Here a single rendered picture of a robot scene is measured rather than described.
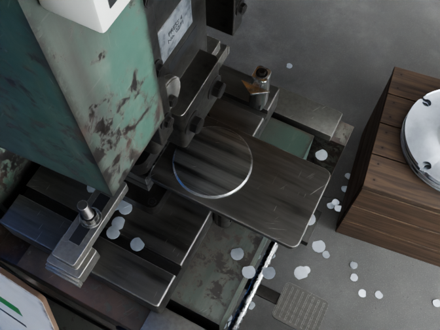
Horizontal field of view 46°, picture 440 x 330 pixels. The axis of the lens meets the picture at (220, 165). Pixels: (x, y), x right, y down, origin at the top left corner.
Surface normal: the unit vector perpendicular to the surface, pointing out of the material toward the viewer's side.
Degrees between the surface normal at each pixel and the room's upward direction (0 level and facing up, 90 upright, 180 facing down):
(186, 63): 90
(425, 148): 0
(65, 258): 0
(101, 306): 0
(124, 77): 90
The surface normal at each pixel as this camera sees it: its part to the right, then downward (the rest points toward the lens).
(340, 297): 0.00, -0.44
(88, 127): 0.89, 0.41
